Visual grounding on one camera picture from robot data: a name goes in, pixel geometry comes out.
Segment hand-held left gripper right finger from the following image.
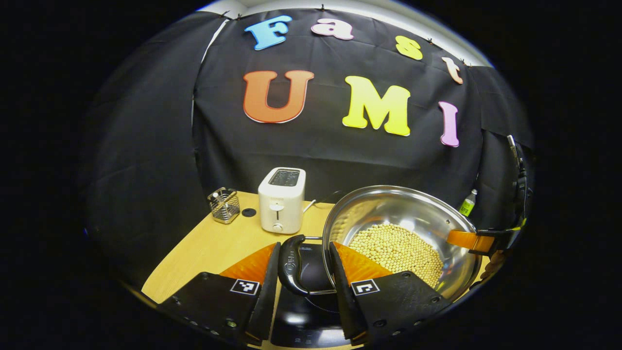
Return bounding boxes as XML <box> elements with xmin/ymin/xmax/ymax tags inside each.
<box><xmin>329</xmin><ymin>241</ymin><xmax>453</xmax><ymax>347</ymax></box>

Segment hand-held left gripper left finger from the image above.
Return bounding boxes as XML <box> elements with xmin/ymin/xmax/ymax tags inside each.
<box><xmin>157</xmin><ymin>241</ymin><xmax>283</xmax><ymax>347</ymax></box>

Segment black induction cooktop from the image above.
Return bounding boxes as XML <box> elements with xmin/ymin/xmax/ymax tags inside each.
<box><xmin>269</xmin><ymin>242</ymin><xmax>351</xmax><ymax>349</ymax></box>

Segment stainless steel pot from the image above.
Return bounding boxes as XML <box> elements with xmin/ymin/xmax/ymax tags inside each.
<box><xmin>277</xmin><ymin>185</ymin><xmax>483</xmax><ymax>303</ymax></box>

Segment green label drink bottle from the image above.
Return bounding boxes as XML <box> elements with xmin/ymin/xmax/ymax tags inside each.
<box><xmin>458</xmin><ymin>189</ymin><xmax>478</xmax><ymax>218</ymax></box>

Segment pile of soybeans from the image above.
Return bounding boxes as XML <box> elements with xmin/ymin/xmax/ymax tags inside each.
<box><xmin>347</xmin><ymin>223</ymin><xmax>444</xmax><ymax>289</ymax></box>

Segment white toaster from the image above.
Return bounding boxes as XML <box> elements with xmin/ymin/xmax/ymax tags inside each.
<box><xmin>257</xmin><ymin>167</ymin><xmax>307</xmax><ymax>235</ymax></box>

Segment black backdrop cloth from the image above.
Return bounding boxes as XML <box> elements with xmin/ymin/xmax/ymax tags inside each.
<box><xmin>83</xmin><ymin>7</ymin><xmax>535</xmax><ymax>287</ymax></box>

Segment metal wire basket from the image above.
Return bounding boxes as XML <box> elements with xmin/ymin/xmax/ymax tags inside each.
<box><xmin>207</xmin><ymin>187</ymin><xmax>242</xmax><ymax>225</ymax></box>

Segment white toaster cable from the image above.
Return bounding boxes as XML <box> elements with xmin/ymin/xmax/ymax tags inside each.
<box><xmin>303</xmin><ymin>192</ymin><xmax>342</xmax><ymax>213</ymax></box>

